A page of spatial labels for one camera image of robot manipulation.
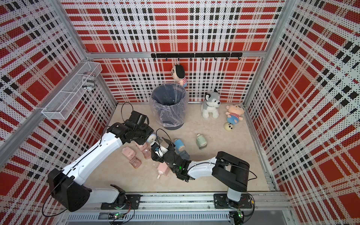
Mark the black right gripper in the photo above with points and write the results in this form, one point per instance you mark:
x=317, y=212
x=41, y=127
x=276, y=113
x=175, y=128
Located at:
x=155, y=158

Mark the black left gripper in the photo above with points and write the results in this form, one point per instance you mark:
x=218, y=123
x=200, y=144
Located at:
x=149, y=130

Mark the pink pencil sharpener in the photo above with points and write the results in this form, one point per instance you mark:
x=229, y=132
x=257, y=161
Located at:
x=128, y=153
x=142, y=147
x=162, y=170

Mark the bright blue pencil sharpener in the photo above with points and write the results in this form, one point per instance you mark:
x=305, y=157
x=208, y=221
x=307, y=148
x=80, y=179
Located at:
x=179, y=145

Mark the pink shavings tray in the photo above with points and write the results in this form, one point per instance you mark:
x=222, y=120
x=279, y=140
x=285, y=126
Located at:
x=135, y=162
x=147, y=153

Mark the light blue pencil sharpener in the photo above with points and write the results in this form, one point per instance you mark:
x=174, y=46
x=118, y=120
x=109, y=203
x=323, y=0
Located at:
x=151, y=138

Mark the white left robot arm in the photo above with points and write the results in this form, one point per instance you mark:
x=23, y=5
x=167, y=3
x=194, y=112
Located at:
x=67, y=185

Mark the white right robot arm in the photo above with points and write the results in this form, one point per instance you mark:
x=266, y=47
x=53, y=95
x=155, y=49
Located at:
x=228, y=169

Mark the green pencil sharpener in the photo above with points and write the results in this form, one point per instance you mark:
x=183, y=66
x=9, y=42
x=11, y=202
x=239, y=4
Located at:
x=201, y=141

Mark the dark grey trash bin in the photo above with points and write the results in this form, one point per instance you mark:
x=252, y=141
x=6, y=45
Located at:
x=168, y=107

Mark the clear plastic bin liner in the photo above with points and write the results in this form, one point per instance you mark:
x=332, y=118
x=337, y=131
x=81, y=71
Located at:
x=168, y=109

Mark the cream round face ball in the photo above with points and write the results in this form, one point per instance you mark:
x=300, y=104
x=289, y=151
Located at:
x=228, y=126

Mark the grey white husky plush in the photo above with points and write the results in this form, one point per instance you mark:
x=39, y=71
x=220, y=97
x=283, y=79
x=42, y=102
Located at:
x=211, y=105

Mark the small striped can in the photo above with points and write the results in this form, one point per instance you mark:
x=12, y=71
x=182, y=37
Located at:
x=88, y=81

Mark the hanging boy doll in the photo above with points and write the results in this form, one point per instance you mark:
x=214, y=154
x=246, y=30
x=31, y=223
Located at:
x=178, y=74

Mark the pink pig plush blue shirt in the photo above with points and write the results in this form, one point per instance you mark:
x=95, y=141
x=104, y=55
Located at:
x=234, y=114

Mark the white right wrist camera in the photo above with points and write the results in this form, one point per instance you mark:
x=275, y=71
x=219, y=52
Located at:
x=159, y=150

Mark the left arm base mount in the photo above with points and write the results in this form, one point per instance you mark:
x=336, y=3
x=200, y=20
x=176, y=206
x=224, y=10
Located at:
x=123, y=202

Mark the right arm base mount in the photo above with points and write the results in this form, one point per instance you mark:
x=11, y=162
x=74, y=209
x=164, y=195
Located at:
x=221, y=201

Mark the white wire mesh shelf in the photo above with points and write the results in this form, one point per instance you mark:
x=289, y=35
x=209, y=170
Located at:
x=64, y=102

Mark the aluminium front rail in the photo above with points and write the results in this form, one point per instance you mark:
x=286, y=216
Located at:
x=256, y=208

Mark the black hook rail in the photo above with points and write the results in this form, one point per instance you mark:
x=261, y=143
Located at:
x=201, y=55

